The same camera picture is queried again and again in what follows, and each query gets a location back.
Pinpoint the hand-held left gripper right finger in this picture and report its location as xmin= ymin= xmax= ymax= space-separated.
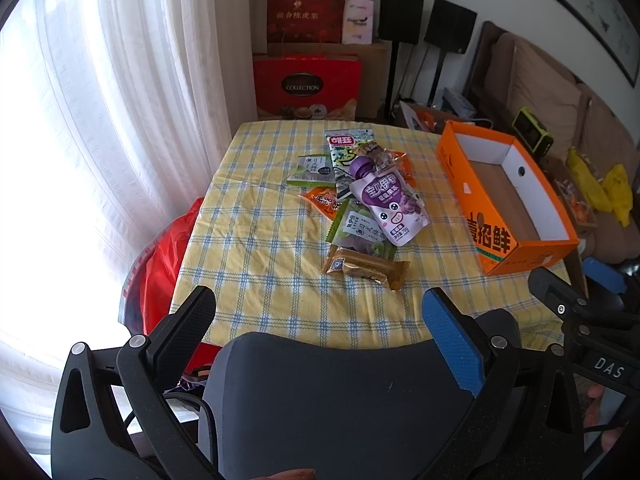
xmin=420 ymin=287 xmax=587 ymax=480

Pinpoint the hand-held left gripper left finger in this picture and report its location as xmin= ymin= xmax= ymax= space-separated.
xmin=50 ymin=285 xmax=221 ymax=480

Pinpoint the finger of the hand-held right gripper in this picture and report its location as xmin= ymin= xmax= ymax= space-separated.
xmin=527 ymin=266 xmax=592 ymax=322

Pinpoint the golden brown snack packet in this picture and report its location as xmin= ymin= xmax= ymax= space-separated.
xmin=320 ymin=246 xmax=411 ymax=292

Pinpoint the orange cardboard box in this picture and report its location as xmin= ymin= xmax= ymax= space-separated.
xmin=435 ymin=120 xmax=581 ymax=277

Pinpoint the purple spout pouch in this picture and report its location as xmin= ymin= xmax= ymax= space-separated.
xmin=347 ymin=156 xmax=426 ymax=247

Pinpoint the orange snack packet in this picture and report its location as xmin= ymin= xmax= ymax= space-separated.
xmin=385 ymin=150 xmax=417 ymax=186
xmin=299 ymin=186 xmax=351 ymax=221

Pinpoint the person's right hand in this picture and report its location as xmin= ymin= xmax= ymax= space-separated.
xmin=584 ymin=382 xmax=626 ymax=433

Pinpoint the blue plastic item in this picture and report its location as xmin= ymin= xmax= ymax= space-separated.
xmin=582 ymin=256 xmax=628 ymax=293

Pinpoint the red plastic bag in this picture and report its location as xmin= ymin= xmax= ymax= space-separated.
xmin=120 ymin=197 xmax=221 ymax=376

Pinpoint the yellow checked tablecloth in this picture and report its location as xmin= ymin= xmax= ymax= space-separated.
xmin=170 ymin=119 xmax=581 ymax=352

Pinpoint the yellow plastic bag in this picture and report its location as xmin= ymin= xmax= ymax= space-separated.
xmin=566 ymin=147 xmax=633 ymax=226

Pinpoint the grey chair back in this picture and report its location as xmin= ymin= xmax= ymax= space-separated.
xmin=197 ymin=331 xmax=523 ymax=480

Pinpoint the green fruit snack packet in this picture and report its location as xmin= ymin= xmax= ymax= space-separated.
xmin=327 ymin=199 xmax=396 ymax=261

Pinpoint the yellow green black device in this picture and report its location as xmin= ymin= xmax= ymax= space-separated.
xmin=511 ymin=107 xmax=555 ymax=156

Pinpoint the brown sofa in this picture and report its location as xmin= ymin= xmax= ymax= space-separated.
xmin=465 ymin=20 xmax=640 ymax=271

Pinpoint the white green snack packet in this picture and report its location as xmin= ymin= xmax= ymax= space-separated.
xmin=287 ymin=154 xmax=335 ymax=185

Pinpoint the clear brown snack packet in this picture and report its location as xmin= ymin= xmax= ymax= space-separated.
xmin=360 ymin=142 xmax=401 ymax=171

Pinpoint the tan sofa cushion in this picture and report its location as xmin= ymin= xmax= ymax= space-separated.
xmin=487 ymin=32 xmax=583 ymax=148

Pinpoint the open printed carton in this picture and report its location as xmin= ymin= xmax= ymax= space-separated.
xmin=397 ymin=101 xmax=451 ymax=135

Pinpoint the green seaweed snack packet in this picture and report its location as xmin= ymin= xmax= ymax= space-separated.
xmin=324 ymin=129 xmax=376 ymax=206

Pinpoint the black speaker stand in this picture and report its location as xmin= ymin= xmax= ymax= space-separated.
xmin=426 ymin=49 xmax=447 ymax=107
xmin=386 ymin=42 xmax=402 ymax=117

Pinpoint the white sheer curtain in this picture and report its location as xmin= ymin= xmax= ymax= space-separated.
xmin=0 ymin=0 xmax=261 ymax=461

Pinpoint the bright red gift bag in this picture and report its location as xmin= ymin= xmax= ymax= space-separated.
xmin=252 ymin=54 xmax=362 ymax=122

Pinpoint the black speaker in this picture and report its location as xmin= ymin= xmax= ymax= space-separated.
xmin=424 ymin=0 xmax=478 ymax=55
xmin=378 ymin=0 xmax=426 ymax=46

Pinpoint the dark red gift box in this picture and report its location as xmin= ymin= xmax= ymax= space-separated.
xmin=266 ymin=0 xmax=348 ymax=45

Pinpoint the pink paper bag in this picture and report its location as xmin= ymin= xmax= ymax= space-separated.
xmin=342 ymin=0 xmax=376 ymax=45

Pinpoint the black cable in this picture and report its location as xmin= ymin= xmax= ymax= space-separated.
xmin=125 ymin=391 xmax=223 ymax=480

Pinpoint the framed wall picture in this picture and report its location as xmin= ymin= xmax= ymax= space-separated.
xmin=500 ymin=0 xmax=640 ymax=86

